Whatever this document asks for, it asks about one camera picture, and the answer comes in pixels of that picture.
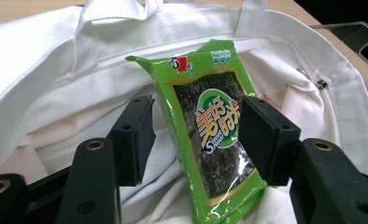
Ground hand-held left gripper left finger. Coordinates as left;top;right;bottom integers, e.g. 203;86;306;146
106;94;157;188

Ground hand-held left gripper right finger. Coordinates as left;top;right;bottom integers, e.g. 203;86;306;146
237;94;302;187

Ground green seaweed snack packet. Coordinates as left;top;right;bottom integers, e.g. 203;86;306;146
125;39;269;224

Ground white canvas tote bag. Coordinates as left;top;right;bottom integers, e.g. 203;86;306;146
0;0;368;224

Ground clear plastic zip bag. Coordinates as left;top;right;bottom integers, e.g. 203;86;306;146
309;21;368;76

